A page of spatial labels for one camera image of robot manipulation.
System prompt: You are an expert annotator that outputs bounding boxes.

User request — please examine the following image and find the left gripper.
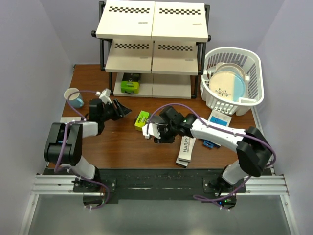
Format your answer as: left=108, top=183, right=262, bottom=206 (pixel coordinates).
left=100, top=98, right=131, bottom=121

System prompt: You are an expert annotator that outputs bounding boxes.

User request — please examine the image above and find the black green razor package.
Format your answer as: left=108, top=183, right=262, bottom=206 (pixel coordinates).
left=134, top=111, right=163, bottom=133

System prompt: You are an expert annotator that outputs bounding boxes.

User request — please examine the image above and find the black green razor box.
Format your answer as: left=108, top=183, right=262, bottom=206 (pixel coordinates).
left=120, top=73, right=141, bottom=94

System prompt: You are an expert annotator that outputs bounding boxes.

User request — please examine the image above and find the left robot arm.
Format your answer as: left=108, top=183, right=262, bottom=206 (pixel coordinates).
left=44, top=98, right=132, bottom=192

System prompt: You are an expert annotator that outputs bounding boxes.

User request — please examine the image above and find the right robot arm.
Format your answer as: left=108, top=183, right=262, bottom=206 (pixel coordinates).
left=143, top=103, right=274, bottom=192

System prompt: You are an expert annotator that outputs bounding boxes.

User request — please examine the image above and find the white three-tier shelf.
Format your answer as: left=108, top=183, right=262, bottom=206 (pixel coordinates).
left=91, top=0, right=211, bottom=99

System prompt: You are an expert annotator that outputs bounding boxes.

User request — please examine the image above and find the white Harry's razor box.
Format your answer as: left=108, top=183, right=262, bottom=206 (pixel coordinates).
left=176, top=136, right=195, bottom=168

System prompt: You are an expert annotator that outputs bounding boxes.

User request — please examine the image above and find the blue ceramic mug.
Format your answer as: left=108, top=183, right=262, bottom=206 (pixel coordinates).
left=64, top=88, right=84, bottom=108

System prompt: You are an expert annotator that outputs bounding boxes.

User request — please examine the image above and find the blue razor package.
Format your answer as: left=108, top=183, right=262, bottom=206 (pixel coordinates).
left=203, top=110, right=232, bottom=149

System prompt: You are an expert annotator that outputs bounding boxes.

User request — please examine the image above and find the blue booklet at left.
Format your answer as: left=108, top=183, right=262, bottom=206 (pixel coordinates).
left=60, top=117, right=81, bottom=123

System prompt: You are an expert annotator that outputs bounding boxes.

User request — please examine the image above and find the beige and blue plate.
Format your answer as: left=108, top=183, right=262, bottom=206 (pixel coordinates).
left=209, top=62, right=246, bottom=102

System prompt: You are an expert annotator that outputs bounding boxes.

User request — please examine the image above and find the white plastic basket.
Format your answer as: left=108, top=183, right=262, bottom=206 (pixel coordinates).
left=200, top=47, right=264, bottom=116

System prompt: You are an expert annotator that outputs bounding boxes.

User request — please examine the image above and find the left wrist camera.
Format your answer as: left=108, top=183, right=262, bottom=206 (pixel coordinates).
left=95, top=88, right=112, bottom=104

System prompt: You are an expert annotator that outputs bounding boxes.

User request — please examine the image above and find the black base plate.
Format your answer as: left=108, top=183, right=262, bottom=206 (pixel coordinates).
left=43, top=167, right=275, bottom=209

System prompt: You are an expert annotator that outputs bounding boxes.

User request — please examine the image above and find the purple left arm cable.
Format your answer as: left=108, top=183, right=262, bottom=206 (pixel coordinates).
left=53, top=90, right=111, bottom=210

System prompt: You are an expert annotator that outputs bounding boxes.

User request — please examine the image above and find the aluminium rail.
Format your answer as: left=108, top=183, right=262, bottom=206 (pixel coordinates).
left=20, top=169, right=299, bottom=235

